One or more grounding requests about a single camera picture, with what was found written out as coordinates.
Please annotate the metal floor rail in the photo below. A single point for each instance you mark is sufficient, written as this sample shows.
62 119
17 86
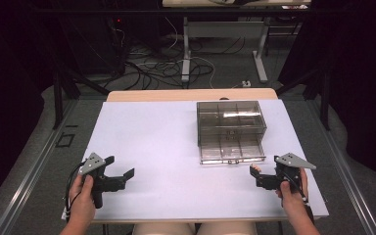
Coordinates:
29 173
346 169

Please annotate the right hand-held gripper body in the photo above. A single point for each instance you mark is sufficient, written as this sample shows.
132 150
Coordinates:
292 160

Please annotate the black metal stand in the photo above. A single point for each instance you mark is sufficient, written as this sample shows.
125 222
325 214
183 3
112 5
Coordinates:
323 94
60 94

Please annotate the black computer tower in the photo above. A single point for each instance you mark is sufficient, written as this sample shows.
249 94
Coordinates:
94 42

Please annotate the person's left hand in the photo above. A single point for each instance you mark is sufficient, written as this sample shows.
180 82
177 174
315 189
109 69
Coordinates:
82 199

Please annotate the person's right hand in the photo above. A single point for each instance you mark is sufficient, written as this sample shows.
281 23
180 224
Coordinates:
292 197

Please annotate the clear grey drawer cabinet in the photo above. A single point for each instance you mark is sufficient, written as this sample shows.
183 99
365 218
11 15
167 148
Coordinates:
230 119

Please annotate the white power plug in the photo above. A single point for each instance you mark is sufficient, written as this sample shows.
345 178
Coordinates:
246 84

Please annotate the white-framed desk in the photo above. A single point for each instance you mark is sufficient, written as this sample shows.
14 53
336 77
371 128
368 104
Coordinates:
223 29

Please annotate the small beige object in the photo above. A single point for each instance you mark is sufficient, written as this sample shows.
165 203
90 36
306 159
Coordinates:
257 167

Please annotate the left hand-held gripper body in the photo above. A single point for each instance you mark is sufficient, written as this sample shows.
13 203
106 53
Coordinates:
93 162

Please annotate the clear grey drawer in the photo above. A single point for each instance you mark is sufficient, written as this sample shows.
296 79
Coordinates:
231 151

